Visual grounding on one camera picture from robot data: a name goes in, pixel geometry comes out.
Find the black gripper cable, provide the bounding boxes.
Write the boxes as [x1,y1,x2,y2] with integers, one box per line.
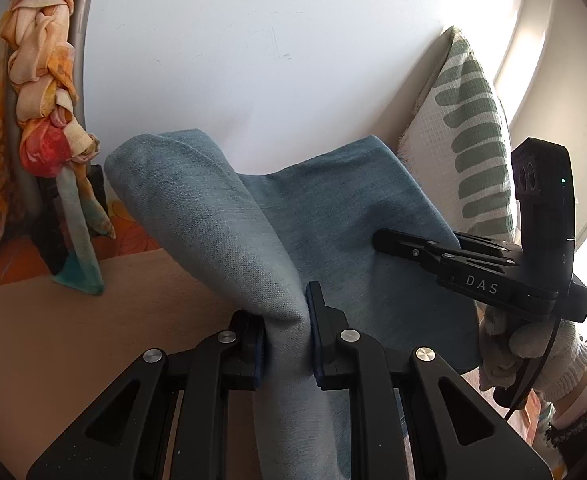
[502,305,565,424]

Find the person's right hand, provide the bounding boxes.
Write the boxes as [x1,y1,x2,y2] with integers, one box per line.
[478,305,587,402]

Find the white pillow with green print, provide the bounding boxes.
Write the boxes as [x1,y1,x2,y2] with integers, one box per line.
[398,25,520,242]

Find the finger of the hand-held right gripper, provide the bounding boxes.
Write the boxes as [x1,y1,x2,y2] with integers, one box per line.
[373,228,521,282]
[453,231,521,261]

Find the blue denim pants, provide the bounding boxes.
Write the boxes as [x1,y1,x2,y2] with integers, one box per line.
[104,130,484,480]

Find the grey metal pole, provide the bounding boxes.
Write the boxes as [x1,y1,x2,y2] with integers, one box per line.
[67,0,100,136]

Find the orange knotted scarf teal end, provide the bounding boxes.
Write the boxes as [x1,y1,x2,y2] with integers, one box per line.
[0,0,117,297]

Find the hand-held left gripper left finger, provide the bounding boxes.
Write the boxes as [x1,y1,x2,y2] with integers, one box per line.
[26,310,269,480]

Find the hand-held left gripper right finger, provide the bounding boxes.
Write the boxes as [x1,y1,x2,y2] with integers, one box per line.
[306,281,554,480]

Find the person's right forearm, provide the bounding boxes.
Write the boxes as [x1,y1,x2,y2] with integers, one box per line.
[543,360,587,463]

